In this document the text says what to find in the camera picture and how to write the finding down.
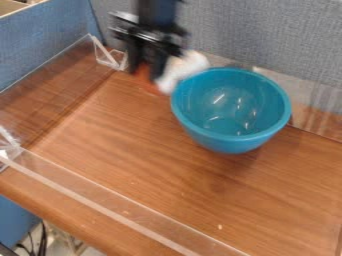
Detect clear acrylic front barrier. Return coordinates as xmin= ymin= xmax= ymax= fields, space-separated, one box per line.
xmin=0 ymin=126 xmax=249 ymax=256

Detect black cables under table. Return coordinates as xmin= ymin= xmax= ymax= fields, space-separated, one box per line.
xmin=12 ymin=221 xmax=49 ymax=256

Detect blue plastic bowl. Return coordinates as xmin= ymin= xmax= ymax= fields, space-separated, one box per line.
xmin=171 ymin=67 xmax=291 ymax=154

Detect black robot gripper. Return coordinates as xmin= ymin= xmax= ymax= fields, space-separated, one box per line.
xmin=108 ymin=0 xmax=188 ymax=81

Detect plush mushroom toy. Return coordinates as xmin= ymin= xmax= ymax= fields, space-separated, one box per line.
xmin=132 ymin=49 xmax=211 ymax=96

